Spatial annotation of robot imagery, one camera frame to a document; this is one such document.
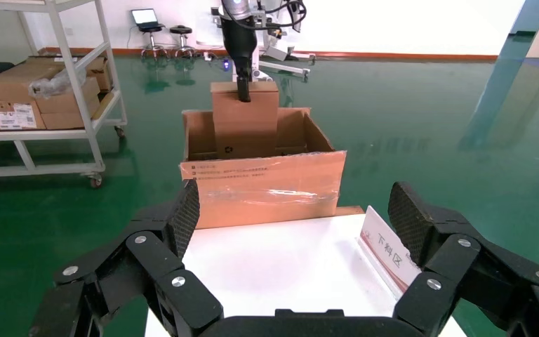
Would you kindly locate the black round stool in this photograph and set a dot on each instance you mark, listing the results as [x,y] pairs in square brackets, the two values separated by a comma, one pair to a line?
[151,30]
[182,30]

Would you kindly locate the plain brown carton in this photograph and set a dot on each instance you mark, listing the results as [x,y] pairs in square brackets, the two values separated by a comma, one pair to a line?
[14,81]
[62,121]
[100,74]
[58,104]

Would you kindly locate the clear crumpled plastic bag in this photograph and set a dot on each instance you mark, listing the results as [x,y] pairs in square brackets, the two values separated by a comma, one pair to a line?
[53,83]

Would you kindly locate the brown carton with white label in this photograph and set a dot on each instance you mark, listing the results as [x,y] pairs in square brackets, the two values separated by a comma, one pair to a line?
[14,116]

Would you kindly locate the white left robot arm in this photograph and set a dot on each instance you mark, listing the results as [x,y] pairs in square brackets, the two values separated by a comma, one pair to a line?
[237,7]

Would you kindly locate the white metal shelf rack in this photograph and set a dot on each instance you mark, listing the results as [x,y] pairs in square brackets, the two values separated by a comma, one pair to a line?
[41,135]

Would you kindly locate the open laptop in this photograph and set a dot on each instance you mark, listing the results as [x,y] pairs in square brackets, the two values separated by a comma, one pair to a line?
[144,16]

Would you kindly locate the white wheeled equipment frame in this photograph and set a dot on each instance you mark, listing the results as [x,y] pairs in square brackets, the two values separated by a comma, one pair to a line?
[283,53]

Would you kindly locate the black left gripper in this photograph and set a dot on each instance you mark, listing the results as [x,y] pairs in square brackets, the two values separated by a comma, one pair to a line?
[240,46]

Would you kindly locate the small cardboard box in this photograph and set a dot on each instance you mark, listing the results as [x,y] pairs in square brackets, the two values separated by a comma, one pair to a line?
[246,125]

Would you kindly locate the acrylic table sign red print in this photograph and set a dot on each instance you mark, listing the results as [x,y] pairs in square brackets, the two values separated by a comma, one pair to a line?
[386,251]

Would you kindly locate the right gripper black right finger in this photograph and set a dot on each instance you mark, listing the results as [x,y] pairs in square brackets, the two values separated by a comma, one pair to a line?
[478,274]

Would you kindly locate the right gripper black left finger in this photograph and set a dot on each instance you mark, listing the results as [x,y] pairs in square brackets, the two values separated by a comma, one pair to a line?
[148,265]

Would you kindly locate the large open cardboard box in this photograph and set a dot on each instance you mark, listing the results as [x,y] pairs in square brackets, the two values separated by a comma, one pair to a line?
[269,186]

